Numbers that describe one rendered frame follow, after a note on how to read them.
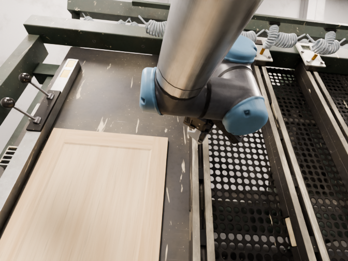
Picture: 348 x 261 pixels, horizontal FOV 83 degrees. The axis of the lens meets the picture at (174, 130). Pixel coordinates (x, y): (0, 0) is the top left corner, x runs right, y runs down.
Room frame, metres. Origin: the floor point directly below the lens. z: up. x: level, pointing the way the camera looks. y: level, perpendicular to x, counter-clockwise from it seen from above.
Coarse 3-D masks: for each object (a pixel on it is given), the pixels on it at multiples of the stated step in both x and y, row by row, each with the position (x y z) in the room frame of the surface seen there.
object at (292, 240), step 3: (285, 219) 0.63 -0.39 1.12; (288, 219) 0.61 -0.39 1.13; (288, 222) 0.61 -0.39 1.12; (288, 225) 0.61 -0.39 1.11; (291, 225) 0.60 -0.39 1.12; (288, 228) 0.61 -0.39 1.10; (291, 228) 0.60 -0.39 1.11; (288, 231) 0.61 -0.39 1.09; (291, 231) 0.59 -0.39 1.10; (291, 234) 0.59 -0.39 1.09; (291, 237) 0.59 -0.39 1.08; (294, 237) 0.58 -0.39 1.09; (291, 240) 0.59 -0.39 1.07; (294, 240) 0.58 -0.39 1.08; (294, 243) 0.58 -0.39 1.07; (294, 246) 0.58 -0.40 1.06
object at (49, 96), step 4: (20, 76) 0.70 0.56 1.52; (24, 76) 0.70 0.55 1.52; (28, 76) 0.71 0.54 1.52; (20, 80) 0.71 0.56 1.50; (24, 80) 0.71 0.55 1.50; (28, 80) 0.71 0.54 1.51; (32, 84) 0.74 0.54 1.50; (36, 88) 0.75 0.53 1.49; (40, 88) 0.76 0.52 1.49; (44, 92) 0.77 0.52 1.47; (48, 96) 0.78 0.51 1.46; (52, 96) 0.79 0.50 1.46
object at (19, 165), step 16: (64, 80) 0.87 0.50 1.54; (64, 96) 0.85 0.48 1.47; (48, 128) 0.75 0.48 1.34; (32, 144) 0.67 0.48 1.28; (16, 160) 0.64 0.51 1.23; (32, 160) 0.67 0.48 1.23; (16, 176) 0.60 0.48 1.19; (0, 192) 0.57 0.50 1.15; (16, 192) 0.60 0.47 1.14; (0, 208) 0.55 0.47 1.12; (0, 224) 0.54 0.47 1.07
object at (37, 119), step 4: (4, 100) 0.63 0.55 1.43; (8, 100) 0.63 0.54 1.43; (12, 100) 0.65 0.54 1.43; (4, 104) 0.63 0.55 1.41; (8, 104) 0.63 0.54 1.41; (12, 104) 0.64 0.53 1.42; (8, 108) 0.64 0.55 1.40; (16, 108) 0.66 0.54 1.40; (24, 112) 0.68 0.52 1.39; (28, 116) 0.69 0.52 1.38; (32, 116) 0.70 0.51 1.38; (36, 120) 0.71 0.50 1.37; (40, 120) 0.72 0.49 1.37
